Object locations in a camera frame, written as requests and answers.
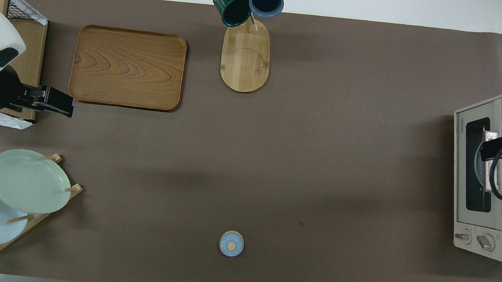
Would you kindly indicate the dark green mug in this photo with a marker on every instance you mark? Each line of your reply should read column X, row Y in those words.
column 235, row 10

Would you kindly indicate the wooden mug tree stand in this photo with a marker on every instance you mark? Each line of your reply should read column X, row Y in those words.
column 244, row 63

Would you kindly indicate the silver oven knob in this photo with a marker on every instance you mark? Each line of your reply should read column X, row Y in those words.
column 485, row 242
column 464, row 237

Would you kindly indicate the rectangular wooden tray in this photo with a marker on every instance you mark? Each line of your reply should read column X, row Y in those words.
column 128, row 67

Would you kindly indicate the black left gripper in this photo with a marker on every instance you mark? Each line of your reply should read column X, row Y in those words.
column 3, row 94

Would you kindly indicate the pale green plate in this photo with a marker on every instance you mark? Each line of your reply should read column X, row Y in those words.
column 29, row 180

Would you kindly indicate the wooden plate rack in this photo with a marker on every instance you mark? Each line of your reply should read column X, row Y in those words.
column 76, row 189

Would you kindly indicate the wooden stepped shelf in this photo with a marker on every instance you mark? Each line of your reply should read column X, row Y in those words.
column 29, row 58

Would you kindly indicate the brown table mat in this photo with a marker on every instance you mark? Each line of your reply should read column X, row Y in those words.
column 276, row 161

